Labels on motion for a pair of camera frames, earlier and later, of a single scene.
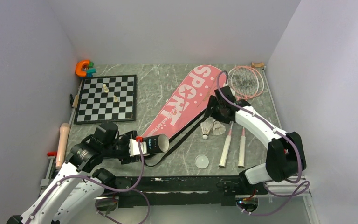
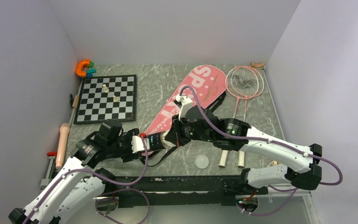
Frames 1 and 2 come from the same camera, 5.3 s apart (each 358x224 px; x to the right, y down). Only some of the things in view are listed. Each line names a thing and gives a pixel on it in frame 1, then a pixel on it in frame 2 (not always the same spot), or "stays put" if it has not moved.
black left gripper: [126, 157] stays put
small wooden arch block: [257, 65] stays put
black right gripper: [213, 102] -> [175, 136]
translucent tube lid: [201, 161] stays put
